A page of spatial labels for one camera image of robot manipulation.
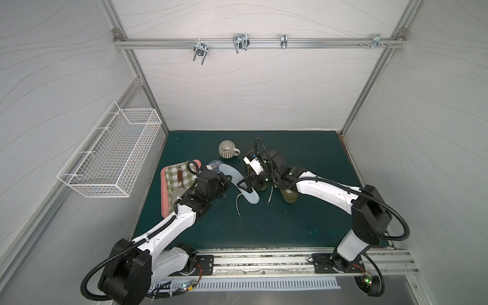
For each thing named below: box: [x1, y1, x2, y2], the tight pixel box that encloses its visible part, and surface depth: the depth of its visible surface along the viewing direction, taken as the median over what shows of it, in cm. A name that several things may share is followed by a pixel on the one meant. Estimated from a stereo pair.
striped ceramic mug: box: [218, 139, 241, 159], surface depth 106 cm
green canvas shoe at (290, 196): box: [279, 188, 299, 204], surface depth 90 cm
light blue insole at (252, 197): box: [218, 163, 260, 204], surface depth 85 cm
